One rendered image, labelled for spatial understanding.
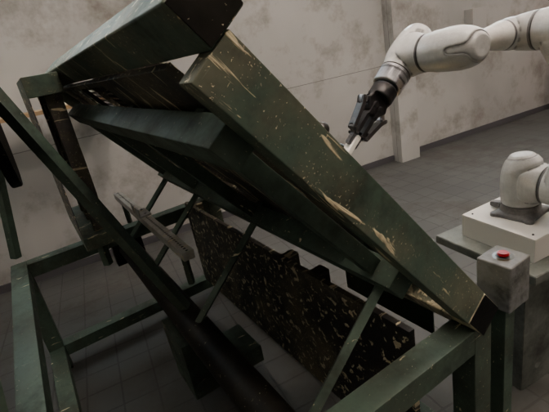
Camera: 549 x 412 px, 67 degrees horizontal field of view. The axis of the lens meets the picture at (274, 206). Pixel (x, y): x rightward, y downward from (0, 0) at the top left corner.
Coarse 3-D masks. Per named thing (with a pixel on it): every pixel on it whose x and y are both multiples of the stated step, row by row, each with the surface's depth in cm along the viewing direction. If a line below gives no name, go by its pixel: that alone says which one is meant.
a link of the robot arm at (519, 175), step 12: (516, 156) 169; (528, 156) 167; (540, 156) 168; (504, 168) 173; (516, 168) 168; (528, 168) 166; (540, 168) 164; (504, 180) 174; (516, 180) 169; (528, 180) 165; (504, 192) 176; (516, 192) 171; (528, 192) 167; (504, 204) 178; (516, 204) 173; (528, 204) 172
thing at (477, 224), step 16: (480, 208) 192; (496, 208) 189; (464, 224) 191; (480, 224) 182; (496, 224) 177; (512, 224) 174; (544, 224) 169; (480, 240) 185; (496, 240) 177; (512, 240) 170; (528, 240) 163; (544, 240) 163; (544, 256) 165
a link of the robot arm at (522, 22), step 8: (512, 16) 141; (520, 16) 138; (528, 16) 136; (520, 24) 137; (528, 24) 136; (520, 32) 138; (528, 32) 136; (520, 40) 139; (528, 40) 137; (512, 48) 142; (520, 48) 141; (528, 48) 140
